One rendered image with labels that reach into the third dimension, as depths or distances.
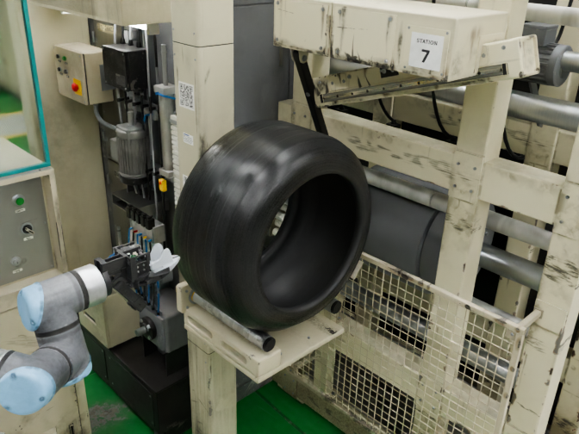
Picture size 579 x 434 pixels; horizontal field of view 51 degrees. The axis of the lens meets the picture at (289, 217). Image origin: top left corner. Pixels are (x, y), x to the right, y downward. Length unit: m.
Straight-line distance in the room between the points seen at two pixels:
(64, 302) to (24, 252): 0.78
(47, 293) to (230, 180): 0.50
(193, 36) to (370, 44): 0.48
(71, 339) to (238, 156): 0.59
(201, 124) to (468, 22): 0.77
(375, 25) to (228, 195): 0.56
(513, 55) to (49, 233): 1.48
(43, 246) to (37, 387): 0.95
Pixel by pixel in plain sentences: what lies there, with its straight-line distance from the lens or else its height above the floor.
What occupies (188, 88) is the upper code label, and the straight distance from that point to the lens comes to 1.78.
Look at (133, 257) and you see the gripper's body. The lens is 1.39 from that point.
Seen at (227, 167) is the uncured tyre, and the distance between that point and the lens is 1.54.
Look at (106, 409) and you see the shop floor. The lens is 2.93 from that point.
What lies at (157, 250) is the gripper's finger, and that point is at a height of 1.25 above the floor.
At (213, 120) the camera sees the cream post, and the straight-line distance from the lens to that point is 1.79.
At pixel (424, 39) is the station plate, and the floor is 1.73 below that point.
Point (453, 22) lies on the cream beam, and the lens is 1.48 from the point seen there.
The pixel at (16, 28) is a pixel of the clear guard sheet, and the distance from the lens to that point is 1.90.
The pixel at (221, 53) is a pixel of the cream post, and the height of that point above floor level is 1.63.
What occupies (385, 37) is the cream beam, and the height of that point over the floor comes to 1.72.
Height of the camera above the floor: 1.95
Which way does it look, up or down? 25 degrees down
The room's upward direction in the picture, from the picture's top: 2 degrees clockwise
